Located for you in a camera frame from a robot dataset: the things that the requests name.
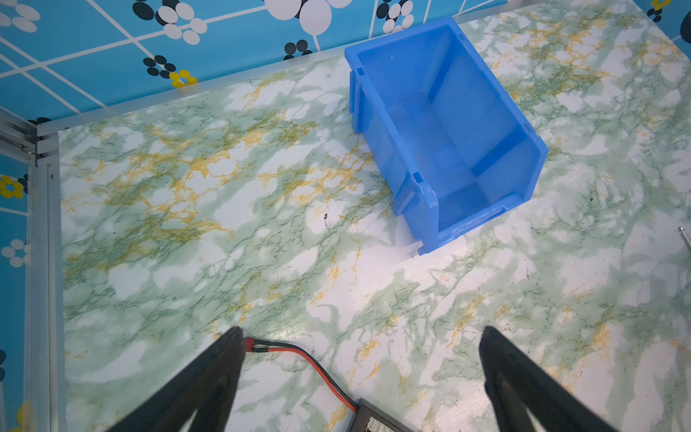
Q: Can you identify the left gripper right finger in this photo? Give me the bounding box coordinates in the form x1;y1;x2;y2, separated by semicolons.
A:
479;326;614;431

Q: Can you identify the red black charger wire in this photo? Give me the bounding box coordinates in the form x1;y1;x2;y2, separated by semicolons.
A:
244;337;360;413

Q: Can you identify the blue plastic storage bin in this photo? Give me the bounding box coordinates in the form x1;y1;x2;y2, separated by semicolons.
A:
345;18;548;255

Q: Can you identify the black battery charger box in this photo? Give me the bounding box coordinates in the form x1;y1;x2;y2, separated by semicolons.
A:
347;398;413;432

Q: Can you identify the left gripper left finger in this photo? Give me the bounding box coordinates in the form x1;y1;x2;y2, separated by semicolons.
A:
111;327;246;431

